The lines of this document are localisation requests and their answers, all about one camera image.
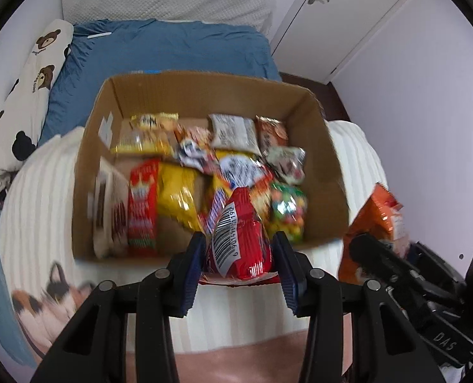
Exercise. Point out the white door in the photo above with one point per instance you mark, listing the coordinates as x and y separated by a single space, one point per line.
340 28

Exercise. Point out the cardboard box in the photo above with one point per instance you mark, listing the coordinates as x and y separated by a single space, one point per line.
220 91

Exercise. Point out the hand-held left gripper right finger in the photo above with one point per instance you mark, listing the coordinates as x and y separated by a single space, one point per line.
286 279

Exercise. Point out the colourful candy packet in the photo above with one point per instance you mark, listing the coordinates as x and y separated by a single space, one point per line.
288 211

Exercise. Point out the orange brown snack packet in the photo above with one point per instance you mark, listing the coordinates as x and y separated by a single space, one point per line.
272 135

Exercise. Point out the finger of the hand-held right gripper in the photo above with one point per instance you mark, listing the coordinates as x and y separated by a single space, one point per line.
440 265
380 259

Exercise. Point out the plain yellow snack packet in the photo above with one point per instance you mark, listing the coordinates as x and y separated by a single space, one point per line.
176 195

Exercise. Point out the white striped blanket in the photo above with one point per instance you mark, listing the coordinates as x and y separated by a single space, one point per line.
41 191

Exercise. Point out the red striped snack packet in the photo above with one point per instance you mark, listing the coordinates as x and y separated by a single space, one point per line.
142 211

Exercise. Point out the orange red snack packet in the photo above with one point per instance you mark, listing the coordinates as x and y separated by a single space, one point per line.
260 199

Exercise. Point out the white brown snack packet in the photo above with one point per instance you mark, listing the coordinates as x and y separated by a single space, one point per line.
109 215

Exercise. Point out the yellow packet with white label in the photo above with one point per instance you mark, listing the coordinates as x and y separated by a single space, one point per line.
240 169

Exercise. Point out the blue white snack packet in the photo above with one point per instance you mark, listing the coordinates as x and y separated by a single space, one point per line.
214 207

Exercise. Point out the bear print pillow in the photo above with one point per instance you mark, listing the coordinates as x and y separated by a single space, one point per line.
25 99

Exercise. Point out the blue quilt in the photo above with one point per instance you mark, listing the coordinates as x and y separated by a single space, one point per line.
160 48

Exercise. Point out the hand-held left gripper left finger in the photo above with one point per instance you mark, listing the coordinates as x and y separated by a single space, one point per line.
192 275

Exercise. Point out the orange panda snack packet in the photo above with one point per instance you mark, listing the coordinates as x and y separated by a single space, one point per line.
192 147

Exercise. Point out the white grey snack packet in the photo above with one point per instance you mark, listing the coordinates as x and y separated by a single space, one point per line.
232 131

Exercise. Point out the orange white snack packet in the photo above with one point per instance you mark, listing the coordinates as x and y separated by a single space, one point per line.
376 215

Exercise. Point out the yellow cookie packet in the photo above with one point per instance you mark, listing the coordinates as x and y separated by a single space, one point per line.
144 135

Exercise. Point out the white red green snack packet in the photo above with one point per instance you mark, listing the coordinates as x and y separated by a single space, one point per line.
286 163

